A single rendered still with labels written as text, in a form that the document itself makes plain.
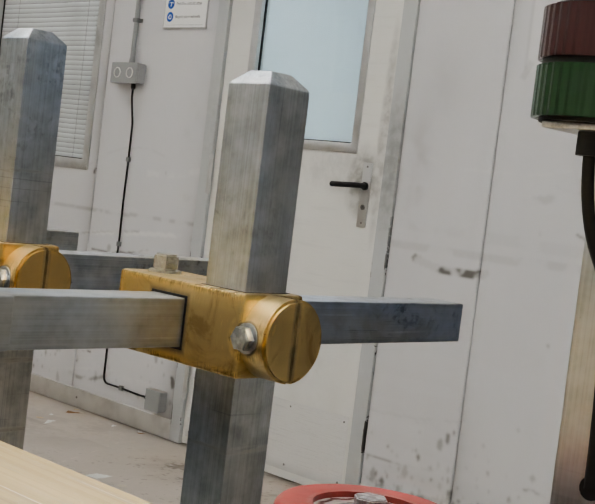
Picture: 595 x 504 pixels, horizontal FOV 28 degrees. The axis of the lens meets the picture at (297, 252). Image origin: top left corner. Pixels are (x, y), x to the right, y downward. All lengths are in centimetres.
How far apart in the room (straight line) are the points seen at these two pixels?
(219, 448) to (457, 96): 321
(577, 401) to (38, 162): 48
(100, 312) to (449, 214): 320
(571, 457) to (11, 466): 25
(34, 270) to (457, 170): 304
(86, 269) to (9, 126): 15
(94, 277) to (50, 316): 33
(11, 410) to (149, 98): 406
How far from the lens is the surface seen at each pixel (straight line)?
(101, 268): 100
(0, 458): 55
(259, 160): 70
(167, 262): 77
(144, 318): 71
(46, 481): 52
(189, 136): 473
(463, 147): 384
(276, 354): 69
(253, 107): 71
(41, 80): 90
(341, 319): 84
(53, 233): 128
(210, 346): 71
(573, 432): 57
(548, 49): 52
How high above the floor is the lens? 103
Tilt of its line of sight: 3 degrees down
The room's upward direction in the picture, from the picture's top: 7 degrees clockwise
